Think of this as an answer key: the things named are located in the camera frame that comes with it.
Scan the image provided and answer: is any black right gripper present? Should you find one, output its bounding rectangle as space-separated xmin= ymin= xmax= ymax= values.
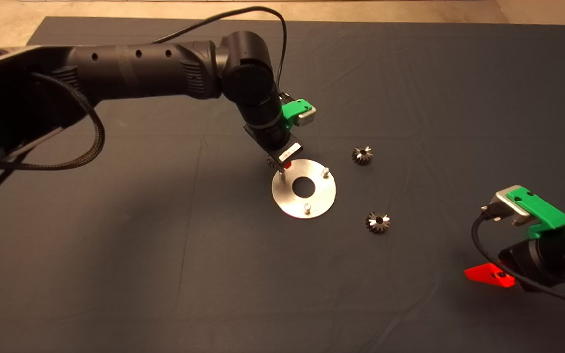
xmin=464 ymin=223 xmax=565 ymax=292

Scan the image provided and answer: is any left braided black cable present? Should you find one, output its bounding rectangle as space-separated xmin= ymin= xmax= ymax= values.
xmin=0 ymin=71 xmax=105 ymax=171

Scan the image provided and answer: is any right green camera mount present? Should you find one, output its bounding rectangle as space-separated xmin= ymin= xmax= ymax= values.
xmin=506 ymin=185 xmax=565 ymax=239

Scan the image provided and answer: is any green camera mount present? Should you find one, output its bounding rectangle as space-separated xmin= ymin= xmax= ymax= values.
xmin=506 ymin=185 xmax=565 ymax=239
xmin=281 ymin=99 xmax=312 ymax=132

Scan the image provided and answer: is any dark grey table cloth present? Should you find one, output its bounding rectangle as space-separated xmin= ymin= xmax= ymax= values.
xmin=0 ymin=16 xmax=565 ymax=353

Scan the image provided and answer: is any left silver camera box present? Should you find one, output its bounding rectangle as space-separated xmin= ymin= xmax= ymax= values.
xmin=296 ymin=105 xmax=317 ymax=127

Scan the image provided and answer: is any right silver camera box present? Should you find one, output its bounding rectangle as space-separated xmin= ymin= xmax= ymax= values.
xmin=490 ymin=186 xmax=531 ymax=226

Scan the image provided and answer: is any right thin black cable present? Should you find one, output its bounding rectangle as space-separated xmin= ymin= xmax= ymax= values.
xmin=471 ymin=206 xmax=565 ymax=309

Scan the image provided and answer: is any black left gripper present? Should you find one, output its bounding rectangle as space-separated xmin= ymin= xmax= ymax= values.
xmin=243 ymin=123 xmax=304 ymax=172

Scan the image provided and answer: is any round metal carrier plate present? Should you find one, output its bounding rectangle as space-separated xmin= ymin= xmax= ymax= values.
xmin=272 ymin=159 xmax=337 ymax=219

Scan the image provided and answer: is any silver camera box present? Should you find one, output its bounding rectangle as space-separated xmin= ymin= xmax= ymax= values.
xmin=490 ymin=186 xmax=531 ymax=226
xmin=296 ymin=105 xmax=317 ymax=127

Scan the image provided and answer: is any left green camera mount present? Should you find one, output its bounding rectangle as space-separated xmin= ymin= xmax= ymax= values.
xmin=281 ymin=99 xmax=312 ymax=132

